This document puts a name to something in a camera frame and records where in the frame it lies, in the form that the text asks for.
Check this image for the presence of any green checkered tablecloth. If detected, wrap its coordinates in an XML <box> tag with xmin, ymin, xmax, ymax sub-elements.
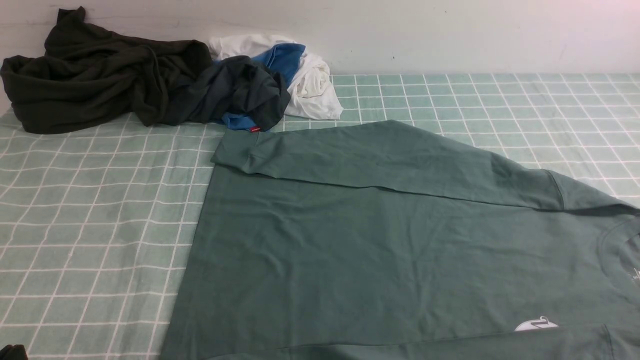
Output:
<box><xmin>0</xmin><ymin>73</ymin><xmax>640</xmax><ymax>360</ymax></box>

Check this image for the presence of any blue crumpled garment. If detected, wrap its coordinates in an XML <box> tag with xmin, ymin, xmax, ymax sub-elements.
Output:
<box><xmin>218</xmin><ymin>43</ymin><xmax>306</xmax><ymax>133</ymax></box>

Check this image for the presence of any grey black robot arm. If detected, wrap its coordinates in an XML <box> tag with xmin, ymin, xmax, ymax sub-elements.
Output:
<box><xmin>0</xmin><ymin>344</ymin><xmax>29</xmax><ymax>360</ymax></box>

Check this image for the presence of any green long-sleeved shirt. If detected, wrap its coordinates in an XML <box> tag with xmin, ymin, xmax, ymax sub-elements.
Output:
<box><xmin>158</xmin><ymin>120</ymin><xmax>639</xmax><ymax>360</ymax></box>

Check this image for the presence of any dark olive crumpled garment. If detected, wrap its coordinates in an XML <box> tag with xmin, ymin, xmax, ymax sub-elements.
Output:
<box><xmin>1</xmin><ymin>7</ymin><xmax>213</xmax><ymax>135</ymax></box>

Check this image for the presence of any white crumpled garment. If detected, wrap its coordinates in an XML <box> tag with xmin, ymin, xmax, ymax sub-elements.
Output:
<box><xmin>208</xmin><ymin>33</ymin><xmax>343</xmax><ymax>120</ymax></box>

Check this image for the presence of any dark grey crumpled garment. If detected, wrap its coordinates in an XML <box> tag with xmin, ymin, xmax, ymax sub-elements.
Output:
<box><xmin>160</xmin><ymin>55</ymin><xmax>291</xmax><ymax>132</ymax></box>

